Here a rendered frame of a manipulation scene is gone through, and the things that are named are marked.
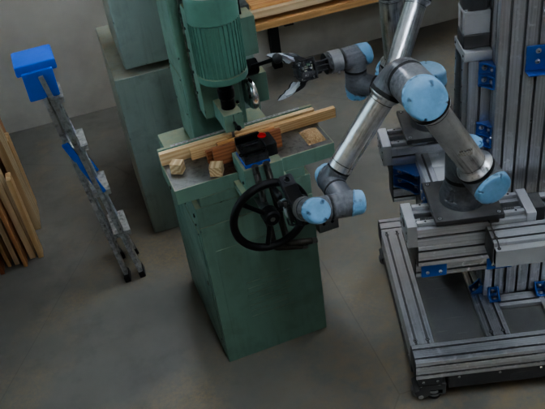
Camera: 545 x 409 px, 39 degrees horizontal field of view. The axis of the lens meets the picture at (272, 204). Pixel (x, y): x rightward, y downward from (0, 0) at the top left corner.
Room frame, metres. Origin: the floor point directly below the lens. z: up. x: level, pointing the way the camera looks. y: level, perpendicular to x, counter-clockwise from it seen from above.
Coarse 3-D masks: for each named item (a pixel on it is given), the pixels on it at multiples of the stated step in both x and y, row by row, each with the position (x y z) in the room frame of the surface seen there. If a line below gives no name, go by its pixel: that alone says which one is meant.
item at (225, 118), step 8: (216, 104) 2.47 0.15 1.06; (216, 112) 2.48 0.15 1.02; (224, 112) 2.40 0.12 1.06; (232, 112) 2.39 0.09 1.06; (240, 112) 2.39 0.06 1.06; (224, 120) 2.38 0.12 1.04; (232, 120) 2.38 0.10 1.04; (240, 120) 2.39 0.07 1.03; (224, 128) 2.40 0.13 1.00; (232, 128) 2.38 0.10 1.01
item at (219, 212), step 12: (252, 120) 2.76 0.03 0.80; (168, 132) 2.77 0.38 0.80; (180, 132) 2.75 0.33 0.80; (168, 144) 2.67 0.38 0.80; (300, 180) 2.32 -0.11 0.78; (192, 204) 2.25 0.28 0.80; (216, 204) 2.23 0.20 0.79; (228, 204) 2.24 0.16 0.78; (252, 204) 2.27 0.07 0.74; (204, 216) 2.22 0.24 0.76; (216, 216) 2.23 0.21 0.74; (228, 216) 2.24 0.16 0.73
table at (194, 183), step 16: (304, 128) 2.48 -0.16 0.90; (320, 128) 2.46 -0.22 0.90; (288, 144) 2.39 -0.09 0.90; (304, 144) 2.37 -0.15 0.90; (320, 144) 2.35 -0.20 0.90; (288, 160) 2.31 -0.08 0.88; (304, 160) 2.33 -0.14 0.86; (320, 160) 2.34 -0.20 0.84; (176, 176) 2.29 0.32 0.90; (192, 176) 2.27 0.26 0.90; (208, 176) 2.26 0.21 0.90; (224, 176) 2.25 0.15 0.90; (176, 192) 2.20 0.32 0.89; (192, 192) 2.21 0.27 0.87; (208, 192) 2.23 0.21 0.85; (240, 192) 2.18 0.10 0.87
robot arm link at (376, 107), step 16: (384, 80) 1.94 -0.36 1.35; (368, 96) 1.99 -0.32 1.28; (384, 96) 1.93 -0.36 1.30; (368, 112) 1.94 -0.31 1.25; (384, 112) 1.94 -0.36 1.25; (352, 128) 1.95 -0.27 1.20; (368, 128) 1.93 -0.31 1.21; (352, 144) 1.92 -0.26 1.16; (336, 160) 1.93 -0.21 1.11; (352, 160) 1.91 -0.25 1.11; (320, 176) 1.94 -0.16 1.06; (336, 176) 1.91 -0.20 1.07
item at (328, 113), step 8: (312, 112) 2.52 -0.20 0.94; (320, 112) 2.51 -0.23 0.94; (328, 112) 2.52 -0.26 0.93; (288, 120) 2.49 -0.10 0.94; (296, 120) 2.49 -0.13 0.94; (304, 120) 2.49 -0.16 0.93; (312, 120) 2.50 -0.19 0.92; (320, 120) 2.51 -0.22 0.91; (256, 128) 2.46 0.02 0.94; (280, 128) 2.47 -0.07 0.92; (288, 128) 2.48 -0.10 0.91; (296, 128) 2.48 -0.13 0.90; (208, 144) 2.40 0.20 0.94; (216, 144) 2.40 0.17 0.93; (192, 152) 2.38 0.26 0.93; (200, 152) 2.39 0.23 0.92; (192, 160) 2.38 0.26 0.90
